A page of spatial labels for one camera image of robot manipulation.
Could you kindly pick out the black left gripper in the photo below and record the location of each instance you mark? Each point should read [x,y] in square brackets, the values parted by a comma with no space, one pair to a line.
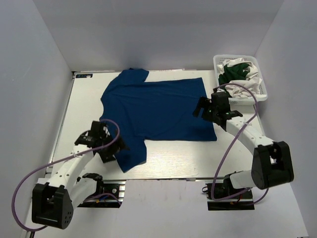
[117,147]

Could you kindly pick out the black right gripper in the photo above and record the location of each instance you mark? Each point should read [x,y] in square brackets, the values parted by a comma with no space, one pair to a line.
[204,103]

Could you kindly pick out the blue t shirt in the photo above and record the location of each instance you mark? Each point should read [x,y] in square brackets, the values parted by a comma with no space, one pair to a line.
[159,111]

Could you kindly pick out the dark green t shirt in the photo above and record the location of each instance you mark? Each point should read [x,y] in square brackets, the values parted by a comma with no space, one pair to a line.
[236,72]

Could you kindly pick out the white t shirt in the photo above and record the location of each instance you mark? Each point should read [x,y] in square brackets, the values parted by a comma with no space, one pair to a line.
[241,88]

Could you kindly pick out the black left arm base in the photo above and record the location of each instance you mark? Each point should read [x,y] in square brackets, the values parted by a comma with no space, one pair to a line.
[109,194]

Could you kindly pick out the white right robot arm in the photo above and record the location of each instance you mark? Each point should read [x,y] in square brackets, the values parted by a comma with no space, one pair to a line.
[271,164]

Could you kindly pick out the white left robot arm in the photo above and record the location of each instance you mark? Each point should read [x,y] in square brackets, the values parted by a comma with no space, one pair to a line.
[54,202]

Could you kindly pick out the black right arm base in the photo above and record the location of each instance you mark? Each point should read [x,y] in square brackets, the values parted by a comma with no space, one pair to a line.
[223,188]

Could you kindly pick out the white plastic basket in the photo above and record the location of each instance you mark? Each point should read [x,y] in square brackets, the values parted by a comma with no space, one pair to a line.
[217,59]

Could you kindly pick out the white cloth in basket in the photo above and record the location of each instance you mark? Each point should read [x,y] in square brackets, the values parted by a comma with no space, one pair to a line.
[226,62]

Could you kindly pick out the blue table label sticker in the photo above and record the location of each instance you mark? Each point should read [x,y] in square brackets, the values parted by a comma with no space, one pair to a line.
[84,76]

